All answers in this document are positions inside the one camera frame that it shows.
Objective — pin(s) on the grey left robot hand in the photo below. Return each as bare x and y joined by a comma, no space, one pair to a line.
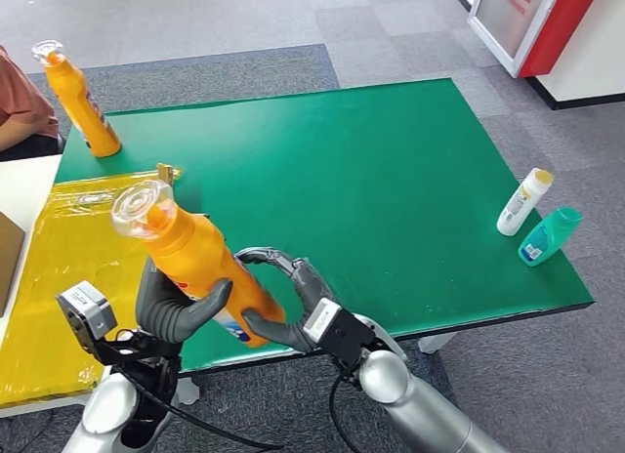
166,311

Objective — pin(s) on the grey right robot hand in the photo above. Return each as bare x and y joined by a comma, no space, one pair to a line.
312,288

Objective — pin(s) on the orange bottle with clear cap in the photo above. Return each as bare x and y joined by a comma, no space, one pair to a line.
83,107
195,256

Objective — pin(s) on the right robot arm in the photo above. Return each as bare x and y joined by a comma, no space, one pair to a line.
420,411

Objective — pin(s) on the person's forearm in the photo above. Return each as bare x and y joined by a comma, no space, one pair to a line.
24,136

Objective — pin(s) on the white bottle with yellow cap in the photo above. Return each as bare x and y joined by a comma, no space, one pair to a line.
522,203

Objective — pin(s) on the teal bottle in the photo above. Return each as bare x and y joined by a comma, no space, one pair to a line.
549,238

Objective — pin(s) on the white table foot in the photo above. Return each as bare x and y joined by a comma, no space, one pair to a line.
437,342
188,392

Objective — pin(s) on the yellow plastic sheet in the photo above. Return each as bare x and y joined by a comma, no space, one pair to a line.
58,275

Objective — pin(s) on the brown cardboard piece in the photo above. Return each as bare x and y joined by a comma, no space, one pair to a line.
9,256

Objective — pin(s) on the person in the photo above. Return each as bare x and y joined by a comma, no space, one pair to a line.
24,94

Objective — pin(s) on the red and white fire cabinet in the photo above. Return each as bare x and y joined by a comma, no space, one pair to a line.
532,23

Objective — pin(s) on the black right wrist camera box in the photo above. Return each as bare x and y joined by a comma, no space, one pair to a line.
346,337

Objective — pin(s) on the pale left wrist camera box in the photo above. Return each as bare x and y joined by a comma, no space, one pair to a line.
87,311

